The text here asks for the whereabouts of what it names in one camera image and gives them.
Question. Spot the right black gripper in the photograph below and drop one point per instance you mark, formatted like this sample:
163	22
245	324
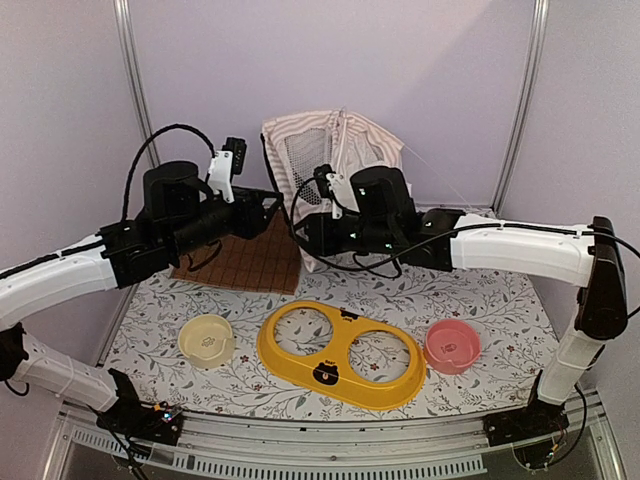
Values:
320	244

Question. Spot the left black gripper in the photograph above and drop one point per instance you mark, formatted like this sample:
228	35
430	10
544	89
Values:
252	220

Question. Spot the brown checkered mat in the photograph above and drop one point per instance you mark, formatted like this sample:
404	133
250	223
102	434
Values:
269	263

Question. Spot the pink striped pet tent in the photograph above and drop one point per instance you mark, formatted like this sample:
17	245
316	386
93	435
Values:
294	145

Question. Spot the white tent pole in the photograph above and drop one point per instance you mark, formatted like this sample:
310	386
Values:
360	143

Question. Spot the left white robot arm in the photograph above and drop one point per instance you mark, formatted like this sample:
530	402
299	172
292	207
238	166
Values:
182	212

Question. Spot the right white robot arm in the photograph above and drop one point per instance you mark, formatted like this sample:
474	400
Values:
386	222

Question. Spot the cream pet bowl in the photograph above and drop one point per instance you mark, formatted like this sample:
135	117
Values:
207	341

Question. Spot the pink pet bowl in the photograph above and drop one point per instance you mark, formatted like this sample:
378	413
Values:
451	346

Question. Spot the yellow double bowl holder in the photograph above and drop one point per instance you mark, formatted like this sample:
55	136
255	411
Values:
329	371

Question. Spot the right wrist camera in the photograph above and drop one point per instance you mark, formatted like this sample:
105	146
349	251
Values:
330	185

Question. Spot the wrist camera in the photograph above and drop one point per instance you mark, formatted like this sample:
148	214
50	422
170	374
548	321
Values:
330	185
225	164

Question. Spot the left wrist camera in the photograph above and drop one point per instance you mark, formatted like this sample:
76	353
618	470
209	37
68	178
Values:
225	164

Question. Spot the left aluminium frame post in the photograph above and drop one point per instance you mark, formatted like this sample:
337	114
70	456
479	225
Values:
125	31

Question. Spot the aluminium frame post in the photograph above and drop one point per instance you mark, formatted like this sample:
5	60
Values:
533	58
125	31

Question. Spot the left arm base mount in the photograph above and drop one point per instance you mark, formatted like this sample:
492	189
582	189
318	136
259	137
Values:
159	423

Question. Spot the front aluminium rail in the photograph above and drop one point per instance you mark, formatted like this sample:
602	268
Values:
227	447

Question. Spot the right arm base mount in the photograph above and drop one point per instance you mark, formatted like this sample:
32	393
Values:
537	418

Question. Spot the right aluminium frame post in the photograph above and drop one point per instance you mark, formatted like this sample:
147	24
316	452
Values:
533	58

